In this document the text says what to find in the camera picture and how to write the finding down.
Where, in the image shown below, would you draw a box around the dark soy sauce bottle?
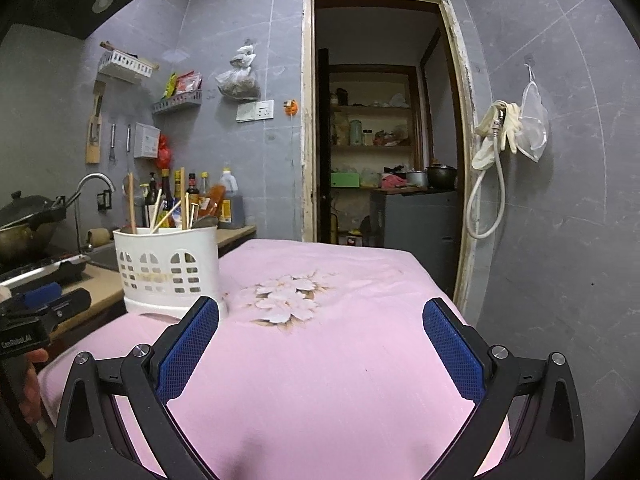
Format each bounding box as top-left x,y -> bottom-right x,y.
146,172 -> 160,229

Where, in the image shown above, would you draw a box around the black induction cooker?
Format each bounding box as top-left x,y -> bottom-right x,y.
0,254 -> 91,292

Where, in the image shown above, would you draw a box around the black cooking pot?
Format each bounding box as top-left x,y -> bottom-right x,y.
426,163 -> 457,190

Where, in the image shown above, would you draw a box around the clear bag of dried goods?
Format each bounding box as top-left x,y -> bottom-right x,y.
215,44 -> 261,101

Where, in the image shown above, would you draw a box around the cooking oil jug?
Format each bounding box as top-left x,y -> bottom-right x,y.
218,168 -> 246,226

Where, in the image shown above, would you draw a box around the pink floral cloth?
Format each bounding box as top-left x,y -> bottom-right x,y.
37,237 -> 512,480

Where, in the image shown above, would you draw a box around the wooden knife holder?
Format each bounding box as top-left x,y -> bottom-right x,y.
85,80 -> 107,165

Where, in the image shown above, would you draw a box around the white box grater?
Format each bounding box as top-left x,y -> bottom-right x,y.
134,122 -> 161,160

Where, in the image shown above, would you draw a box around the white plastic utensil holder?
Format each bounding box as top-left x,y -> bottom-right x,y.
112,225 -> 230,319

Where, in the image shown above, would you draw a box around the white wall basket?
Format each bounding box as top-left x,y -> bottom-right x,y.
98,50 -> 154,85

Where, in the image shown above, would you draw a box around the black wok lid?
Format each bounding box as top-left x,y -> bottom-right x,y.
0,190 -> 56,221

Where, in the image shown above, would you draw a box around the wooden door frame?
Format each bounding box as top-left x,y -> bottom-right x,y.
301,0 -> 477,312

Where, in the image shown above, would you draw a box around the person's left hand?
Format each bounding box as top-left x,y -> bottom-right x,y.
22,349 -> 51,423

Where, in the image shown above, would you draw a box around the metal faucet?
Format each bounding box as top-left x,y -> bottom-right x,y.
74,173 -> 117,252

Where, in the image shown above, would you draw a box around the red snack packet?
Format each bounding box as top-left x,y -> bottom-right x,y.
176,71 -> 202,95

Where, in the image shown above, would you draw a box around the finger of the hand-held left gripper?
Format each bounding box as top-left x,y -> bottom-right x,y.
7,281 -> 63,311
30,287 -> 93,333

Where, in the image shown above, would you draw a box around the dark bottle yellow label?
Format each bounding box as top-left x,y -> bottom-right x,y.
160,169 -> 175,226

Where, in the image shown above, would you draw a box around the grey cabinet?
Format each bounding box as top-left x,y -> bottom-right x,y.
370,189 -> 459,302

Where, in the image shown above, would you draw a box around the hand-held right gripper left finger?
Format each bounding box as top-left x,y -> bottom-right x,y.
52,296 -> 221,480

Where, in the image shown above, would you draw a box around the wooden shelf unit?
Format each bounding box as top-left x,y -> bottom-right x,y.
327,62 -> 427,192

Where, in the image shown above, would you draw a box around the clear plastic bag on hook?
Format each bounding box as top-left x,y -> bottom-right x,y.
514,79 -> 550,162

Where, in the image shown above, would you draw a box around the grey wall shelf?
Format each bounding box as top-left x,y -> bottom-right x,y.
152,89 -> 203,115

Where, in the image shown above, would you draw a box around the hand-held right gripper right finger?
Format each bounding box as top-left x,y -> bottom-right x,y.
422,297 -> 587,480

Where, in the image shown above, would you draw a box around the white shower hose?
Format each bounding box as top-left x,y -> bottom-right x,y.
465,110 -> 507,240

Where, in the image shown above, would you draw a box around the orange packet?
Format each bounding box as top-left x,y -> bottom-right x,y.
197,185 -> 226,222

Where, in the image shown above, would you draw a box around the cream rubber gloves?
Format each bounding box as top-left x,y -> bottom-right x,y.
472,100 -> 524,171

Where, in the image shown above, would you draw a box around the steel sink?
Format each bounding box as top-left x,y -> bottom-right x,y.
87,242 -> 121,272

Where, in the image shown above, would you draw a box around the white wall socket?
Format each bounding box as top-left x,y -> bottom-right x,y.
236,100 -> 275,123

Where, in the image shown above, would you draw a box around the black wok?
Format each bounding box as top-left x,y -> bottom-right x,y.
0,200 -> 69,264

